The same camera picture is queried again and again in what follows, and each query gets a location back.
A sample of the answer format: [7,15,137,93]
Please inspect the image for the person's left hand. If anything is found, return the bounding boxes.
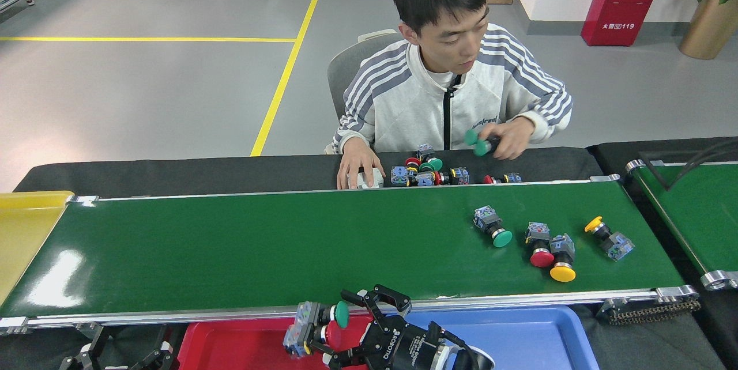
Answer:
[490,116,537,161]

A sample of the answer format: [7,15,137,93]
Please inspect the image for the red plastic tray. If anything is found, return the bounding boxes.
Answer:
[177,314,375,370]

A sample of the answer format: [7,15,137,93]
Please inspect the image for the blue plastic tray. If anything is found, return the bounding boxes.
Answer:
[398,305,600,370]

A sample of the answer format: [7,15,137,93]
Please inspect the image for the grey office chair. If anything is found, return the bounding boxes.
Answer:
[326,29,404,154]

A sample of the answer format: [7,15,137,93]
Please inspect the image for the white circuit breaker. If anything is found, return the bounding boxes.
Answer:
[356,167,386,190]

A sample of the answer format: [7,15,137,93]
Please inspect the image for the yellow push button switch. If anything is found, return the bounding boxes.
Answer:
[583,216,636,262]
[548,233,577,283]

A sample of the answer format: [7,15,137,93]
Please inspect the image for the green conveyor belt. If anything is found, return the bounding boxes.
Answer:
[0,174,701,336]
[626,158,738,291]

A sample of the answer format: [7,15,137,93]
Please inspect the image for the yellow plastic tray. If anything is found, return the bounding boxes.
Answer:
[0,190,74,306]

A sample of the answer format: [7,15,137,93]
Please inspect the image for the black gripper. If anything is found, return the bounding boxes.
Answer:
[306,285,456,370]

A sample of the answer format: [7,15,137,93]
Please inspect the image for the black hose bundle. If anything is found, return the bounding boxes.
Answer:
[640,138,738,191]

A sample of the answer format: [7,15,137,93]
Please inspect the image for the person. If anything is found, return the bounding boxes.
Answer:
[332,0,574,190]

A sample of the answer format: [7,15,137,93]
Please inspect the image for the gold plant pot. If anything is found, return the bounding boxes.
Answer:
[679,0,738,61]

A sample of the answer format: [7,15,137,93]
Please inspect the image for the conveyor drive chain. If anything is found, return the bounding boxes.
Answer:
[600,299,701,326]

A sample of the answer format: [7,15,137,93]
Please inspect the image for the red fire extinguisher cabinet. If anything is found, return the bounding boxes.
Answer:
[581,0,669,47]

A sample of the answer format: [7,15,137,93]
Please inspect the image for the person's right hand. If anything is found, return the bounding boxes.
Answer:
[336,137,386,189]

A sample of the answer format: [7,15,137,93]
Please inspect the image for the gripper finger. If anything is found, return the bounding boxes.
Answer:
[130,329,174,370]
[59,325,104,370]

